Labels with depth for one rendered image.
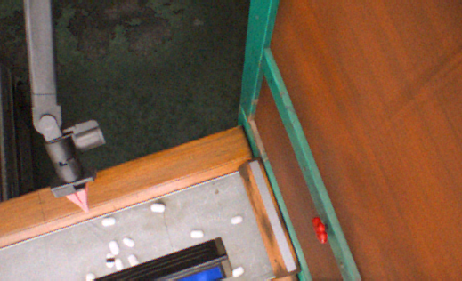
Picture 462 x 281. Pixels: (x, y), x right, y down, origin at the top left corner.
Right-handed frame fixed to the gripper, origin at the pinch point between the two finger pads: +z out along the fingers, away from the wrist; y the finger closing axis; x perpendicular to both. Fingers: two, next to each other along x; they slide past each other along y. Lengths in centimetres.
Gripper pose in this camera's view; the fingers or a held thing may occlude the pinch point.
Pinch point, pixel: (86, 208)
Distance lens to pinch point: 113.8
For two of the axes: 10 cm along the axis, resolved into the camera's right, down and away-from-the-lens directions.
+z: 2.2, 8.8, 4.3
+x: -2.0, -3.9, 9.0
